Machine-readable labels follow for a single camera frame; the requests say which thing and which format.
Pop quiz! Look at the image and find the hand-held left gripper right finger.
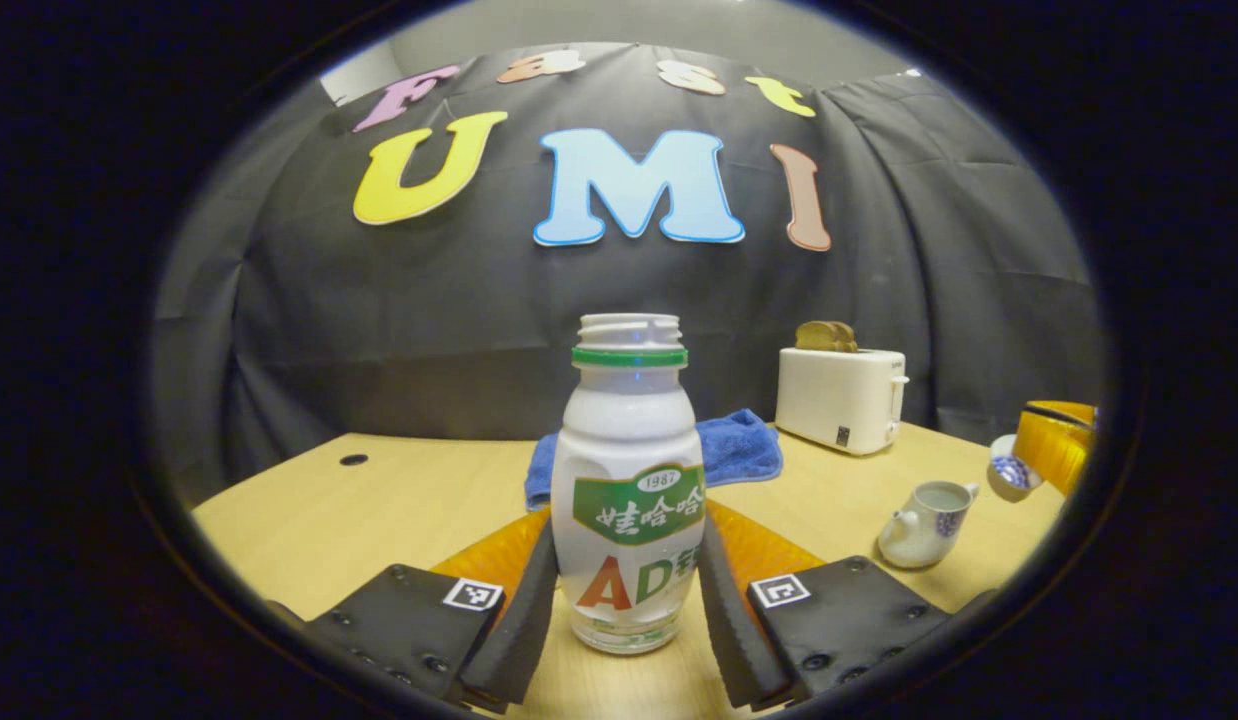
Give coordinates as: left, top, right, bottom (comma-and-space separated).
697, 500, 955, 713

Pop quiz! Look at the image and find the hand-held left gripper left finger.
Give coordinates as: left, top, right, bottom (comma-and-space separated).
304, 505, 560, 713

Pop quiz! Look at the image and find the white blue-patterned teacup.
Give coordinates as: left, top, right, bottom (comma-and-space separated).
877, 480, 980, 570

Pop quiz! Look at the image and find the white water bottle green label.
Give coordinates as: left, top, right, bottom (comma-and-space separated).
551, 313, 707, 656

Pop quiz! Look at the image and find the blue towel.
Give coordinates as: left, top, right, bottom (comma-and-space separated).
524, 408, 784, 511

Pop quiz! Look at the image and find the white toaster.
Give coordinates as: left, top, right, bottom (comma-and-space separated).
775, 346, 910, 457

